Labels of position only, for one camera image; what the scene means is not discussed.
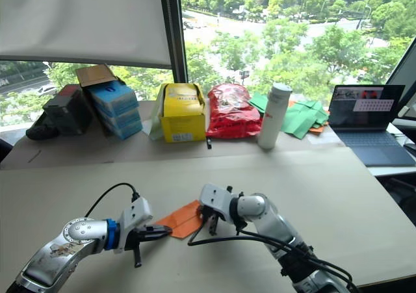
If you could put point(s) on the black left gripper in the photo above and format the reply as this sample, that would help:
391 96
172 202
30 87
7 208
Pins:
133 237

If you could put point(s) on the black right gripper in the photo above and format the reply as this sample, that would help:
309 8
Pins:
215 216

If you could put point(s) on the orange paper sheet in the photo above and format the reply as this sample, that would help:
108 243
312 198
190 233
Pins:
317 129
182 220

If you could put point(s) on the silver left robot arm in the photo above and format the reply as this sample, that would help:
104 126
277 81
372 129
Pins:
58 254

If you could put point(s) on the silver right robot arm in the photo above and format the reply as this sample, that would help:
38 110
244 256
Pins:
273 218

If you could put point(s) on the green paper sheet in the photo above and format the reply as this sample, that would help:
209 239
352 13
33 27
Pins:
259 103

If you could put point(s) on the small black clip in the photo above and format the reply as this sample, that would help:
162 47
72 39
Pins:
209 143

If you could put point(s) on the red plastic bag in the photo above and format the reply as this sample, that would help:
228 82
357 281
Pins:
232 114

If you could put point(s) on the yellow cardboard box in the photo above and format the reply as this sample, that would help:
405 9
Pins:
183 114

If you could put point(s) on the white green paper bag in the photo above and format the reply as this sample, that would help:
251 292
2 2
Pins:
156 124

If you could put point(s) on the blue carton box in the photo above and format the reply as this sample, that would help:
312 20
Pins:
113 98
125 119
128 131

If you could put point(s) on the white cylindrical bottle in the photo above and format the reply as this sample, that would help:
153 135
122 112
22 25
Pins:
273 117

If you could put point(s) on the green paper pile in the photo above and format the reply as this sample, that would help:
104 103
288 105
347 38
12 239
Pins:
302 119

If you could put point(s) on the thin wooden stick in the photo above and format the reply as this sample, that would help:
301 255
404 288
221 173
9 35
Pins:
34 156

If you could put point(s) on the black rounded object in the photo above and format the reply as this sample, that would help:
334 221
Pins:
40 131

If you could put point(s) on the dark box with red top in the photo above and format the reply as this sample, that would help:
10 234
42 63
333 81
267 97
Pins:
68 109

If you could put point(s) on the brown cardboard box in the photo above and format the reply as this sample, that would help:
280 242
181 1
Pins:
96 74

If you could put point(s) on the dark grey laptop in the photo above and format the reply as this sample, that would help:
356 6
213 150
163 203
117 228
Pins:
370 127

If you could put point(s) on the black office chair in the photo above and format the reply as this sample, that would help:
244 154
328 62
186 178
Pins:
403 194

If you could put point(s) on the white roller blind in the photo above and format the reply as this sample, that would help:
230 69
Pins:
84 17

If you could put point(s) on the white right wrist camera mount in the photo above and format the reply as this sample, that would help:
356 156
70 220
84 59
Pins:
214 197

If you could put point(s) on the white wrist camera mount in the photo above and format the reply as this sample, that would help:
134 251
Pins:
136 210
214 197

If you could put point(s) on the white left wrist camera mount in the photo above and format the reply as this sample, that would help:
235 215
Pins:
136 210

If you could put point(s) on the dark window frame post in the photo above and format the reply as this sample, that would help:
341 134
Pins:
175 30

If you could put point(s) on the dark slanted window frame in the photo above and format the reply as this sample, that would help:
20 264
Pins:
404 75

